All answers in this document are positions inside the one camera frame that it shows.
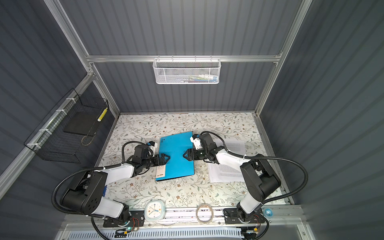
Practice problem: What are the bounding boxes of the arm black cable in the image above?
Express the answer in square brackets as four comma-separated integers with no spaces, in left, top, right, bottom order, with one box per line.
[199,130,309,205]
[50,140,148,215]

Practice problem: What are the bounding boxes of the white wire mesh basket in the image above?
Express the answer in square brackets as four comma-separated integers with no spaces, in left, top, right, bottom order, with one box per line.
[153,60,222,85]

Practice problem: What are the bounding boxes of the blue folder with black inside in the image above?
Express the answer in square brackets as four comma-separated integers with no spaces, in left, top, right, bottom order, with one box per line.
[156,132,195,182]

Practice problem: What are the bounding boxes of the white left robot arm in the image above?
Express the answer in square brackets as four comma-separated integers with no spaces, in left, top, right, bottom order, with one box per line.
[51,142,171,223]

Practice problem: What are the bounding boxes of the clear tape ring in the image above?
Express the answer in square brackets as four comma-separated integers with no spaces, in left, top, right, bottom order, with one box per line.
[195,203,215,224]

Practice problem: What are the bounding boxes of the black foam pad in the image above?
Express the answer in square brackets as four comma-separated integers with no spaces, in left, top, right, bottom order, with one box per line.
[64,112,101,137]

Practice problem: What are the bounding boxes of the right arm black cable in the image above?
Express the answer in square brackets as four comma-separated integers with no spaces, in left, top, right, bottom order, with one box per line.
[199,130,309,205]

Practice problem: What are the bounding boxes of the white square clock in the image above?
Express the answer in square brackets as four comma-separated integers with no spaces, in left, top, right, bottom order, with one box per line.
[145,200,166,222]

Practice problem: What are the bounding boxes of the yellow marker pen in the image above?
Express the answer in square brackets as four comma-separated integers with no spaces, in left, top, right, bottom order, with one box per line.
[97,108,109,122]

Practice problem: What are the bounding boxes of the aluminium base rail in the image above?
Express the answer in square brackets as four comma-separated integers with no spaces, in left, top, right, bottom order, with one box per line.
[60,205,308,231]

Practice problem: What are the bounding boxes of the black wire basket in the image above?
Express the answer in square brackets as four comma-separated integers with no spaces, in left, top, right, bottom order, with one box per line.
[24,91,109,164]

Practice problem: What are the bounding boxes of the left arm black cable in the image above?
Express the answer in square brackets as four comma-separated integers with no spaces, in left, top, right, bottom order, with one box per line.
[50,140,148,215]

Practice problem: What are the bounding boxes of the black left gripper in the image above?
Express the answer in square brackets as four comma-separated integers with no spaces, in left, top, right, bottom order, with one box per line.
[142,153,170,170]

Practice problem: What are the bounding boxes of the blue tape roll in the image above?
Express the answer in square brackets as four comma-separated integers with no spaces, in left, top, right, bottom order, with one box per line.
[263,208,274,218]

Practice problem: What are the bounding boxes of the white printed paper files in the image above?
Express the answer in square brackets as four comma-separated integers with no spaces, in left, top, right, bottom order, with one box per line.
[208,139,246,183]

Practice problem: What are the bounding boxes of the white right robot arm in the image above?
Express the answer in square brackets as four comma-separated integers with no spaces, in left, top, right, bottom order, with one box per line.
[183,132,281,222]

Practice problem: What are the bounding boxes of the white ventilated cable duct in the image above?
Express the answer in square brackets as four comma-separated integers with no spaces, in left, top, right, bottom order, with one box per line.
[67,227,244,240]

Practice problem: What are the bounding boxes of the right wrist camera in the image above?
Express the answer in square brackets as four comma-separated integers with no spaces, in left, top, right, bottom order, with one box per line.
[190,134,202,150]

